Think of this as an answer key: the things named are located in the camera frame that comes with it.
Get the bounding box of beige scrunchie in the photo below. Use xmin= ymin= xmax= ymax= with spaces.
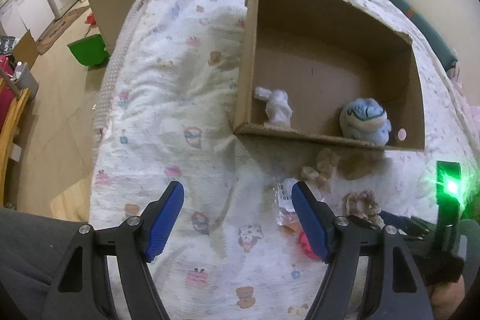
xmin=343 ymin=191 xmax=385 ymax=228

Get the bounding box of pink rubber toy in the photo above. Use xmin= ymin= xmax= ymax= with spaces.
xmin=298 ymin=232 xmax=319 ymax=260

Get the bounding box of tan stocking cloth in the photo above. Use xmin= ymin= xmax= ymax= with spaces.
xmin=300 ymin=148 xmax=341 ymax=193

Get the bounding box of clear plastic packet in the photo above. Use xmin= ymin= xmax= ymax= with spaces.
xmin=274 ymin=178 xmax=302 ymax=233

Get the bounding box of right hand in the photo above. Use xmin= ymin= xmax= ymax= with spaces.
xmin=427 ymin=276 xmax=465 ymax=320

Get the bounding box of blue shark plush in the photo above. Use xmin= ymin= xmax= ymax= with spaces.
xmin=339 ymin=98 xmax=391 ymax=147

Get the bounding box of white printed bed quilt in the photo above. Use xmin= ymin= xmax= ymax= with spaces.
xmin=89 ymin=0 xmax=479 ymax=319

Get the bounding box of yellow wooden chair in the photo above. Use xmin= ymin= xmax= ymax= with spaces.
xmin=0 ymin=88 xmax=30 ymax=205

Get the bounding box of white knotted sock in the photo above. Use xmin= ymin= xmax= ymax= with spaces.
xmin=254 ymin=86 xmax=293 ymax=129

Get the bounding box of red bag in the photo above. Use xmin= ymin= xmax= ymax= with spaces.
xmin=0 ymin=55 xmax=15 ymax=129

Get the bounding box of cardboard box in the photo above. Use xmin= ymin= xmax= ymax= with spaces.
xmin=232 ymin=0 xmax=425 ymax=151

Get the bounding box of green bin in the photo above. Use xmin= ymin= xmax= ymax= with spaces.
xmin=67 ymin=34 xmax=109 ymax=67

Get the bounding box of white kitchen cabinet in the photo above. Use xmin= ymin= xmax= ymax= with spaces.
xmin=1 ymin=0 xmax=55 ymax=41

